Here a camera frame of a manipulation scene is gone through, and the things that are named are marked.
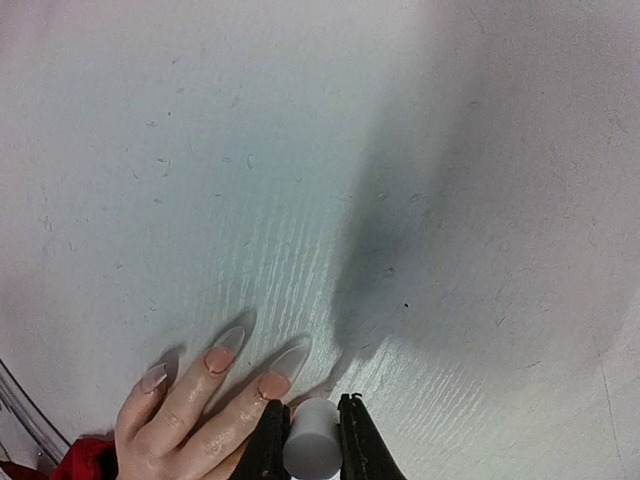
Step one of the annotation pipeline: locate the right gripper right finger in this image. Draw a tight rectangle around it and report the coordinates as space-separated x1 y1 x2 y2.
338 394 404 480

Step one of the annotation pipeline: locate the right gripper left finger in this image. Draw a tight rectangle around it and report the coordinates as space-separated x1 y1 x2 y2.
234 400 291 480

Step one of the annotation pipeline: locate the white nail polish cap brush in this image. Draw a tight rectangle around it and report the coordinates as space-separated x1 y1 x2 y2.
283 398 343 480

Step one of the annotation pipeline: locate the red sleeve forearm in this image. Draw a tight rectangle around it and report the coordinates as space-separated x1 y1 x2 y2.
1 438 118 480

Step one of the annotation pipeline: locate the mannequin hand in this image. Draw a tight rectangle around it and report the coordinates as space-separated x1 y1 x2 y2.
114 311 311 479

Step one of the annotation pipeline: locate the aluminium table frame rail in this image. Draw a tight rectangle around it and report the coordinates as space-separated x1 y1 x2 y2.
1 362 70 473

